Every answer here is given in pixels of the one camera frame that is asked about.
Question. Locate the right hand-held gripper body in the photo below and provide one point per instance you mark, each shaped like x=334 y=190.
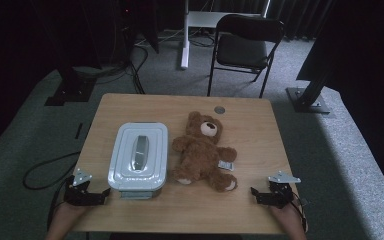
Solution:
x=280 y=196

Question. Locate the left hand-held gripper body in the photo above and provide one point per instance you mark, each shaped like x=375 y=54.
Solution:
x=80 y=196

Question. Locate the white storage box lid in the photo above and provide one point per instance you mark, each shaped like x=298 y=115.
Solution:
x=126 y=166

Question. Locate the brown teddy bear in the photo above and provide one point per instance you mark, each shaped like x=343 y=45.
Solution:
x=200 y=156

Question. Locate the person's left hand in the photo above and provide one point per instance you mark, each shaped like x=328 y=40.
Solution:
x=68 y=215

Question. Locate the person's right hand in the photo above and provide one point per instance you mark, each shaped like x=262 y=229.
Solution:
x=286 y=218

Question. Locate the small black floor strip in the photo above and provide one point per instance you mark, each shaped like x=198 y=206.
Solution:
x=78 y=130

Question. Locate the black metal stand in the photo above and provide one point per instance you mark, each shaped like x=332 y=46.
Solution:
x=71 y=90
x=308 y=100

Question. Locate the grey round table grommet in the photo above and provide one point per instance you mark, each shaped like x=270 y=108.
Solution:
x=219 y=110

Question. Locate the black folding chair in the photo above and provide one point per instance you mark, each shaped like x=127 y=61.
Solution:
x=243 y=50

